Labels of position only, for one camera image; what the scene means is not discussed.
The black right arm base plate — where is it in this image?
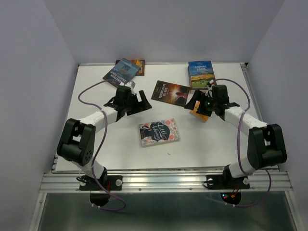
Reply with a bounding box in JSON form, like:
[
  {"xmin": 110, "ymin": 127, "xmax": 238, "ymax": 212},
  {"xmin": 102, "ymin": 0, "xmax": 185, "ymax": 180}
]
[{"xmin": 203, "ymin": 174, "xmax": 250, "ymax": 205}]

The Tale of Two Cities book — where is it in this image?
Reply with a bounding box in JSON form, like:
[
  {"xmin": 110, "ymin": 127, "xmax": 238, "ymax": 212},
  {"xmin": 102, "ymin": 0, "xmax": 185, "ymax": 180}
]
[{"xmin": 190, "ymin": 87, "xmax": 212, "ymax": 94}]

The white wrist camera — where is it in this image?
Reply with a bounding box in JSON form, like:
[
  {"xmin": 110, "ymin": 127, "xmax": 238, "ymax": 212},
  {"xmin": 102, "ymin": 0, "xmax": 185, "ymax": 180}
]
[
  {"xmin": 120, "ymin": 81, "xmax": 135, "ymax": 94},
  {"xmin": 205, "ymin": 80, "xmax": 216, "ymax": 97}
]

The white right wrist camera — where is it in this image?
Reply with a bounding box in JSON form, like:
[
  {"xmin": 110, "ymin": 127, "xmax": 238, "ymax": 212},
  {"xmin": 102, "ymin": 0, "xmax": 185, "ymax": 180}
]
[{"xmin": 205, "ymin": 80, "xmax": 216, "ymax": 97}]

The Little Women floral book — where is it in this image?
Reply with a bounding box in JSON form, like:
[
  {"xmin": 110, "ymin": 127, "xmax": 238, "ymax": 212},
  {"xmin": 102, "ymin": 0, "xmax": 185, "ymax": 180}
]
[{"xmin": 139, "ymin": 118, "xmax": 180, "ymax": 147}]

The Three Days to See book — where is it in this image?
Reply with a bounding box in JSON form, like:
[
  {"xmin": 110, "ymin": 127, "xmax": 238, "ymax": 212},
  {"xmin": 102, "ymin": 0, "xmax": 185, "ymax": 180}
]
[{"xmin": 151, "ymin": 80, "xmax": 190, "ymax": 107}]

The aluminium front rail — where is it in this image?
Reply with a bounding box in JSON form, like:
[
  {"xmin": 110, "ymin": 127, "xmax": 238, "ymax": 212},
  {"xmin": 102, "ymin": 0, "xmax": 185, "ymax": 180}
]
[{"xmin": 40, "ymin": 169, "xmax": 293, "ymax": 193}]

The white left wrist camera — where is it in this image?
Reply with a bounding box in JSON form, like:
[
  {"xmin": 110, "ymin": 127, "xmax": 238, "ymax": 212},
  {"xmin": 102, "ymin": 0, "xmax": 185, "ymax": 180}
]
[{"xmin": 120, "ymin": 81, "xmax": 135, "ymax": 94}]

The dark orange book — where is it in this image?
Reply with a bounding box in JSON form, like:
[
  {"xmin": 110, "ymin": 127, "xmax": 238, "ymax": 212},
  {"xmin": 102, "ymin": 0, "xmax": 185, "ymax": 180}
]
[{"xmin": 114, "ymin": 58, "xmax": 145, "ymax": 77}]

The Huckleberry Finn orange book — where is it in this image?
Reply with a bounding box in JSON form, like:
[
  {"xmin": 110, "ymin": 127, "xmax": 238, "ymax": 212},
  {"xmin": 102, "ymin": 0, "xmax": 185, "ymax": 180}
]
[{"xmin": 190, "ymin": 101, "xmax": 209, "ymax": 122}]

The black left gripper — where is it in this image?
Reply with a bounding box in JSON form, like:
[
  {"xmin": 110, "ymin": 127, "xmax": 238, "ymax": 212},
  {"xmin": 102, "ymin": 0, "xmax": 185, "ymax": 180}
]
[{"xmin": 124, "ymin": 90, "xmax": 152, "ymax": 116}]

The Animal Farm blue book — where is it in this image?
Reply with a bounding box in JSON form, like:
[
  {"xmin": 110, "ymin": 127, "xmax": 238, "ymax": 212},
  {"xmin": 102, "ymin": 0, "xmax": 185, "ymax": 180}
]
[{"xmin": 188, "ymin": 61, "xmax": 215, "ymax": 89}]

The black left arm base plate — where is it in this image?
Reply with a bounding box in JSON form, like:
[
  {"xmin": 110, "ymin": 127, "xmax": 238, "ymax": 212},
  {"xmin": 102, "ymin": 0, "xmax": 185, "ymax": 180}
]
[{"xmin": 76, "ymin": 175, "xmax": 124, "ymax": 205}]

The Nineteen Eighty Four blue book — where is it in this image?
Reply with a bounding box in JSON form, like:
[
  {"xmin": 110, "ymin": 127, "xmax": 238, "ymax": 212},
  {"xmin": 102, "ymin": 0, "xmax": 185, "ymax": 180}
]
[{"xmin": 103, "ymin": 58, "xmax": 141, "ymax": 88}]

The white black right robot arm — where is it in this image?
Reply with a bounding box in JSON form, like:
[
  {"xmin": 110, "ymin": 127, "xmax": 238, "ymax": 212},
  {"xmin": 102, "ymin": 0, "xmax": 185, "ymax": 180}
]
[{"xmin": 184, "ymin": 84, "xmax": 287, "ymax": 190}]

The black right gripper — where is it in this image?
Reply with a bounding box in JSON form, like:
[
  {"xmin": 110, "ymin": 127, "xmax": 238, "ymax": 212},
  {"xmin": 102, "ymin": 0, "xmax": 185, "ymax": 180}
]
[{"xmin": 183, "ymin": 90, "xmax": 218, "ymax": 116}]

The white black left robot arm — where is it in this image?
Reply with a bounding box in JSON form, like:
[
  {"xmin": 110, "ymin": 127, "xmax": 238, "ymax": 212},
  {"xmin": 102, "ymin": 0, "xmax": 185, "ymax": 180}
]
[{"xmin": 57, "ymin": 86, "xmax": 152, "ymax": 191}]

